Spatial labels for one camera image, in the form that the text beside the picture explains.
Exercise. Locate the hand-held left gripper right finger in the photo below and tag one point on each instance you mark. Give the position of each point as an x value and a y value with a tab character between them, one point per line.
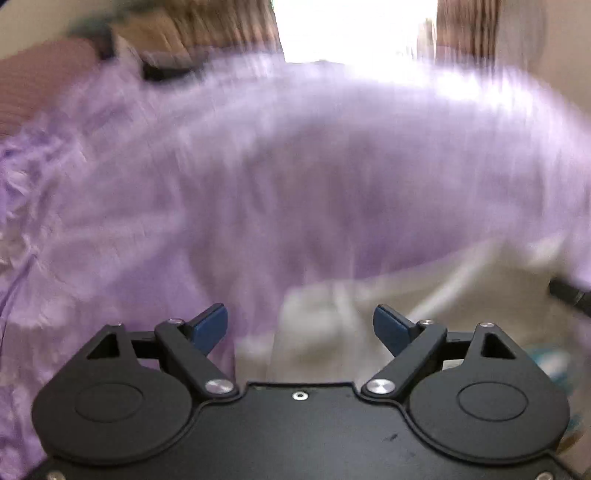
390	325

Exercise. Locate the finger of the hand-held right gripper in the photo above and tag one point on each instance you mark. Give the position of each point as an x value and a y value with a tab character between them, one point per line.
570	295

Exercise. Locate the white printed t-shirt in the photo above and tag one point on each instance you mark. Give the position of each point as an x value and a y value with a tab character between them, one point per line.
485	295

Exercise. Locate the pink pillow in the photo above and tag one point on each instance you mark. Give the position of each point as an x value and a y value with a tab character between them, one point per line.
41	83

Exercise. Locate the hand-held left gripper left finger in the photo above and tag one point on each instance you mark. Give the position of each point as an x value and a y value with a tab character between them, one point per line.
210	325

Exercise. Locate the dark cloth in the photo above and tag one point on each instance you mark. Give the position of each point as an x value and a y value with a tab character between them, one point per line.
166	71

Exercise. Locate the purple bed sheet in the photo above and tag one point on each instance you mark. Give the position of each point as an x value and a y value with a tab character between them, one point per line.
277	161

